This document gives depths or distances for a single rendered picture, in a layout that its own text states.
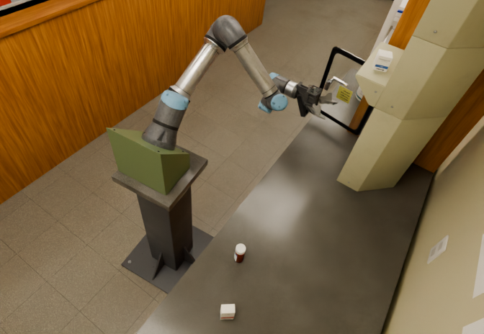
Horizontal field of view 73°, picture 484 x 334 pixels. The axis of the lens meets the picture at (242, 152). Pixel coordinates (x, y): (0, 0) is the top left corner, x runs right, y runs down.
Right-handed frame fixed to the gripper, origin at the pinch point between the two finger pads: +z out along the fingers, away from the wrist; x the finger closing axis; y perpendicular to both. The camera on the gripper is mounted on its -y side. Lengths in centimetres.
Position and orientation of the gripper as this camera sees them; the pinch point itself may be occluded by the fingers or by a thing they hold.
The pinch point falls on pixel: (331, 111)
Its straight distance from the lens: 163.1
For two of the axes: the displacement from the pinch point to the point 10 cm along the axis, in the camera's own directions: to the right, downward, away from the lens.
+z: 8.3, 4.8, -3.0
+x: 5.5, -5.8, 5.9
